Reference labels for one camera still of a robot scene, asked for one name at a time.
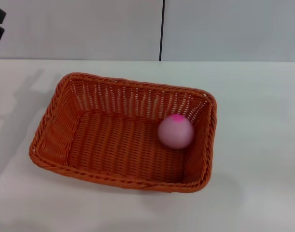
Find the pink peach toy ball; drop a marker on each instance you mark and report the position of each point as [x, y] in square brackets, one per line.
[176, 135]

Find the orange woven rectangular basket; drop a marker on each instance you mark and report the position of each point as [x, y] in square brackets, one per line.
[113, 149]

